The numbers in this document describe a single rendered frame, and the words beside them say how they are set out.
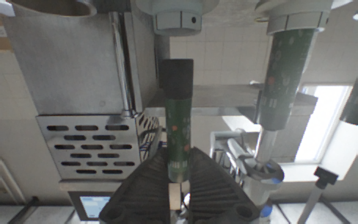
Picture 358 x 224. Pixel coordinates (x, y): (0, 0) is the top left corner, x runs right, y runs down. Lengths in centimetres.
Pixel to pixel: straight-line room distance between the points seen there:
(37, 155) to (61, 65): 278
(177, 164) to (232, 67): 162
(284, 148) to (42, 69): 45
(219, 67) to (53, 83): 157
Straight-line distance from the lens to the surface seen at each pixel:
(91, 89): 24
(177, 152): 16
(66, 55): 25
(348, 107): 26
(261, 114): 18
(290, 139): 36
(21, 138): 299
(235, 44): 175
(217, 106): 26
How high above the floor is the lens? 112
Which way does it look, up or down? 20 degrees up
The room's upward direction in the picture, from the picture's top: 179 degrees clockwise
